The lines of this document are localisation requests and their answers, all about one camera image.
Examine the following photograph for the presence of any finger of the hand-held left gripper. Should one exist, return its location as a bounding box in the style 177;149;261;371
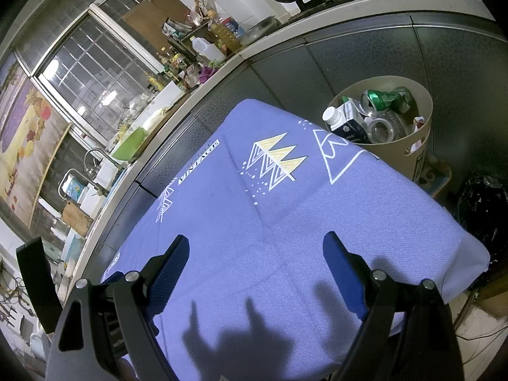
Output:
101;271;127;286

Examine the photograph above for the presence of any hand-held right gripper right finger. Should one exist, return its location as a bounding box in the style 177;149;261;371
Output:
322;231;465;381

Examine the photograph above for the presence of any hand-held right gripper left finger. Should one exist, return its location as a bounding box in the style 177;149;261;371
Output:
45;235;190;381

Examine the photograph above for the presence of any beige waste bin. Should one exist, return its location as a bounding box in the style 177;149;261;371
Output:
323;76;433;183

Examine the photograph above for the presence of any dark carton with white cap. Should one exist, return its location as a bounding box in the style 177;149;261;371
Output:
322;101;370;144

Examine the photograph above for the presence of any clear plastic water bottle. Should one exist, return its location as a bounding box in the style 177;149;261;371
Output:
367;109;413;144

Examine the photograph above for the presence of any crushed green drink can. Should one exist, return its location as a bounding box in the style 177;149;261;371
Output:
361;86;413;114

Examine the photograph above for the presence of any wooden cutting board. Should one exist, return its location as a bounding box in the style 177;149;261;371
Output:
61;200;94;239

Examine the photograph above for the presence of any blue printed tablecloth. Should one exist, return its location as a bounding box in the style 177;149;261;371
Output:
99;99;491;381

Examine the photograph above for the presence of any blue and white container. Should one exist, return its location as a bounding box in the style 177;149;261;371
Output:
63;178;84;199

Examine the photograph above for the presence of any angular metal faucet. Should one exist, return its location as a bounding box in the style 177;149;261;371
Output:
59;169;110;199

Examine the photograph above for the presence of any curved metal faucet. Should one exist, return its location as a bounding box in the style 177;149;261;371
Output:
84;148;116;175

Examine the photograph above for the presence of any green plastic basin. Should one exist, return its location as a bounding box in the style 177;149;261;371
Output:
110;125;147;163

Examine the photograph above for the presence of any black plastic bag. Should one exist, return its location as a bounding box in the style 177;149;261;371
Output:
456;172;508;263

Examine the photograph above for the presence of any white foam box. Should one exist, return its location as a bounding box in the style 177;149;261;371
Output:
153;80;187;108

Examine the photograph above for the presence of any barred window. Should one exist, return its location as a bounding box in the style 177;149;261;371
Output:
16;4;187;155

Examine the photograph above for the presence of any row of sauce bottles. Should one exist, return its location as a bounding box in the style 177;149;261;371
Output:
147;45;199;92

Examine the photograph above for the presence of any grey kitchen counter cabinet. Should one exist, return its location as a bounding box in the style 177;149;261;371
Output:
79;0;508;271

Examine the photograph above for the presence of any white plastic jug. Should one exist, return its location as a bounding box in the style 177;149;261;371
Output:
190;37;226;64

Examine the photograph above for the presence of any yellow cooking oil bottle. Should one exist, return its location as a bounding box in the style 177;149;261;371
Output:
210;17;243;53

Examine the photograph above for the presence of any brown cardboard sheet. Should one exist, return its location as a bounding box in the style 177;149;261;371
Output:
121;0;191;44

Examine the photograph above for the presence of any metal bowl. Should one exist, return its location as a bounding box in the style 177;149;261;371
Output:
240;16;278;46

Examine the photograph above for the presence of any black cable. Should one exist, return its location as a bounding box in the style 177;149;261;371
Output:
456;290;508;342

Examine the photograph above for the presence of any wall poster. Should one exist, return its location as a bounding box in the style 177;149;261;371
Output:
0;61;72;227

